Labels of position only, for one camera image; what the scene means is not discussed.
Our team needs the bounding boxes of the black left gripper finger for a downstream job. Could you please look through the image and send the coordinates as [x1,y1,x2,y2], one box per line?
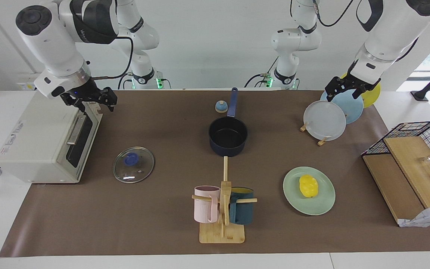
[325,76,346,102]
[351,84,369,100]

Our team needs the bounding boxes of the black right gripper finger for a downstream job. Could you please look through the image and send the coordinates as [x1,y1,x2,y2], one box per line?
[100,87,118,112]
[60,93,88,113]

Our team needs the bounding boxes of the glass lid with purple knob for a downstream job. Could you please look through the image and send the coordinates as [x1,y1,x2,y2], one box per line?
[112,146,155,184]

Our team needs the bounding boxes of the yellow plate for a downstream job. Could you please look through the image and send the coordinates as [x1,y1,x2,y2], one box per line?
[340,73,381,109]

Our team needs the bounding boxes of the light blue plate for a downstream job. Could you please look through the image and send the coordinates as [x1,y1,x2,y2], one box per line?
[320,88,364,124]

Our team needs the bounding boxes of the grey plate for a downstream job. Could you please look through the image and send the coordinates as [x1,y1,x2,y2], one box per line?
[303,100,347,141]

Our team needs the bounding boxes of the wooden plate rack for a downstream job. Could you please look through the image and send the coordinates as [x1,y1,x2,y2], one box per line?
[300,121,329,146]

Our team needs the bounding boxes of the light green plate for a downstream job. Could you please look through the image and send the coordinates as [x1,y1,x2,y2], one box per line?
[283,166,336,216]

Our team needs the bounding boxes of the beige toaster oven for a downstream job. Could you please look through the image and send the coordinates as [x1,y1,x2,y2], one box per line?
[0,90,103,183]

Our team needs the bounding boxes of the brown table mat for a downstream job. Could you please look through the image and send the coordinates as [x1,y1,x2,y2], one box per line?
[0,90,430,257]

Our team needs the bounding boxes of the pink mug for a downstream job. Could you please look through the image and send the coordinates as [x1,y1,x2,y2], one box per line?
[194,186,221,224]

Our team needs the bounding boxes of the dark teal mug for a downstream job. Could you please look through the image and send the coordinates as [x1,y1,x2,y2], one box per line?
[229,187,255,225]

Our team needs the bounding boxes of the wooden mug tree stand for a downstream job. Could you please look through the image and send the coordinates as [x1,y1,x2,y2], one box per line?
[192,156,258,244]

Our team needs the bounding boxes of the white wall power strip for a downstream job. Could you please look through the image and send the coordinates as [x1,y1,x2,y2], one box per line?
[16,73,47,91]

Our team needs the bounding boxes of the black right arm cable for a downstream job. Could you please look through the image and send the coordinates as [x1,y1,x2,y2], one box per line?
[91,35,134,80]

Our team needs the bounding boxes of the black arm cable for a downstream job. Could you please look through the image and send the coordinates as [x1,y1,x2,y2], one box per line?
[91,35,134,80]
[311,0,356,28]

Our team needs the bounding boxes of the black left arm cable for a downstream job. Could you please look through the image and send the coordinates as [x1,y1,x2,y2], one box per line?
[311,0,356,28]

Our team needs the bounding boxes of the wooden shelf with wire basket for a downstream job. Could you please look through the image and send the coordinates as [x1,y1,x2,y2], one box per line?
[361,121,430,225]

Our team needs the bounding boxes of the dark saucepan with purple handle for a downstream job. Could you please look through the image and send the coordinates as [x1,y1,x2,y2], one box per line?
[208,87,248,157]

